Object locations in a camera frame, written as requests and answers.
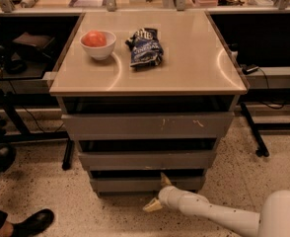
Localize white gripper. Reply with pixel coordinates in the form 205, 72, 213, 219
143, 173, 187, 212

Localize grey drawer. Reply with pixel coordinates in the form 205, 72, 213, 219
62, 112, 234, 140
79, 150, 216, 171
90, 177, 205, 193

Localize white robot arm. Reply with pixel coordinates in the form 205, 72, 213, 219
143, 173, 290, 237

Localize grey drawer cabinet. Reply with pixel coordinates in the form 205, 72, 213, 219
48, 10, 250, 198

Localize black table leg left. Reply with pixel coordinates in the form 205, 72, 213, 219
62, 139, 73, 171

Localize black table leg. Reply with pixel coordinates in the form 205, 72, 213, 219
62, 139, 73, 171
240, 103, 269, 157

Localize black table leg right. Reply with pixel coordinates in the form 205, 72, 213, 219
240, 103, 269, 157

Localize black shoe near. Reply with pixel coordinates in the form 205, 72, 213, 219
11, 208, 54, 237

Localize blue chip bag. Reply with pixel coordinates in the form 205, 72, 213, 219
125, 28, 164, 68

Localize black power adapter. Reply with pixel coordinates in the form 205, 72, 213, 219
241, 64, 258, 75

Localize white ceramic bowl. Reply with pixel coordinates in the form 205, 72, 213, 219
80, 31, 116, 60

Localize red apple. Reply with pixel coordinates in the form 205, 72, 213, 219
82, 31, 107, 47

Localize dark box on shelf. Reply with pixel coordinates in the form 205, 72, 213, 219
12, 32, 55, 62

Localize black headphones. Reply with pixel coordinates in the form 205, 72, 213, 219
4, 58, 27, 74

